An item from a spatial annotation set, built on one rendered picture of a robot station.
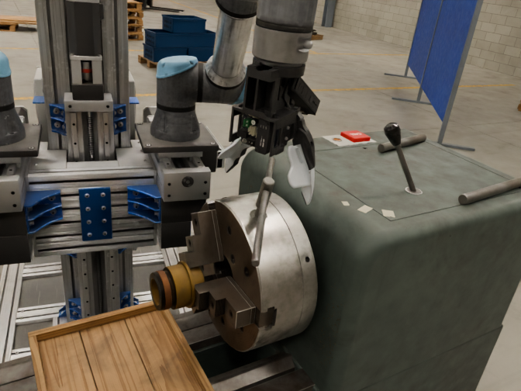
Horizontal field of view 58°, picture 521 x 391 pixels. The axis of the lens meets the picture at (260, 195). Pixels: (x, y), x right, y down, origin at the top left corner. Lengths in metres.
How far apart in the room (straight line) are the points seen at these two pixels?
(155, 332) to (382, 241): 0.56
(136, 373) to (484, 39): 12.27
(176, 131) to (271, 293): 0.70
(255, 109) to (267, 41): 0.09
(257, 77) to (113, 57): 0.97
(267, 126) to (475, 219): 0.56
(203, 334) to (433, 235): 0.57
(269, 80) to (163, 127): 0.86
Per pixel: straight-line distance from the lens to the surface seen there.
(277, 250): 0.86
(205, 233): 0.94
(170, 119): 1.41
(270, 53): 0.61
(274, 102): 0.63
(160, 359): 1.08
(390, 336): 1.05
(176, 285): 0.90
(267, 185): 0.83
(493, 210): 1.09
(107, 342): 1.12
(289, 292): 0.87
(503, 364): 2.77
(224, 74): 1.33
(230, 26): 1.18
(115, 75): 1.55
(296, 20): 0.61
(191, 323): 1.20
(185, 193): 1.35
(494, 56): 12.65
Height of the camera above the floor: 1.66
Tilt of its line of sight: 26 degrees down
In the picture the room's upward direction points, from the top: 7 degrees clockwise
